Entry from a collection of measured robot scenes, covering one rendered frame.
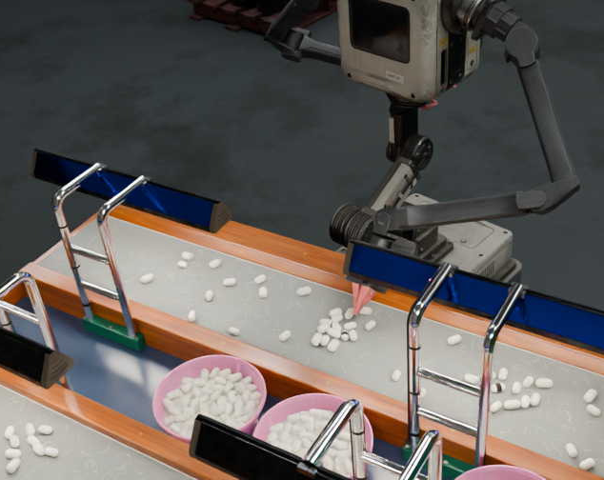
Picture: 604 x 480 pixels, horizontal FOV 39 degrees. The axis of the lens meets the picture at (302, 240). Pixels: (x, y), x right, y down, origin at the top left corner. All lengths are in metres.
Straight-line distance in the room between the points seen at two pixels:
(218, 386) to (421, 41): 1.00
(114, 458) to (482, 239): 1.48
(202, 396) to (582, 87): 3.37
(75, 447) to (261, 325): 0.55
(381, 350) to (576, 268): 1.62
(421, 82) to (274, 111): 2.51
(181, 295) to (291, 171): 1.93
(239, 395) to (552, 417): 0.72
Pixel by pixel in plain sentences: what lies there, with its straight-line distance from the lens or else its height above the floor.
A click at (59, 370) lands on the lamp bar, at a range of 1.75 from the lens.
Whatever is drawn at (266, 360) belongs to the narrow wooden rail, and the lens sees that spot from 2.08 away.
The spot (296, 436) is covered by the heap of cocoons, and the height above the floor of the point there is 0.72.
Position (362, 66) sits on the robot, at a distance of 2.40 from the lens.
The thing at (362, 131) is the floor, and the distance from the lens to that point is 4.47.
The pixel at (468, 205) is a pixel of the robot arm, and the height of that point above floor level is 1.01.
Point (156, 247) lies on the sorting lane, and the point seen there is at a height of 0.74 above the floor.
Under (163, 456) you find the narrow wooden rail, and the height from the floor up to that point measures 0.76.
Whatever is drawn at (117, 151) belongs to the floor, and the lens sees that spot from 4.59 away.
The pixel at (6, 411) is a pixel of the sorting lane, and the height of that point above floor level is 0.74.
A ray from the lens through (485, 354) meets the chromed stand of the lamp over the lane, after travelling 1.62.
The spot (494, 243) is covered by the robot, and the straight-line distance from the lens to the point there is 2.88.
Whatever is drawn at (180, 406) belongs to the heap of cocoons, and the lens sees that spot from 2.05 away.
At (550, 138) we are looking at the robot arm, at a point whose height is 1.16.
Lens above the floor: 2.22
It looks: 37 degrees down
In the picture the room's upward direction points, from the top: 6 degrees counter-clockwise
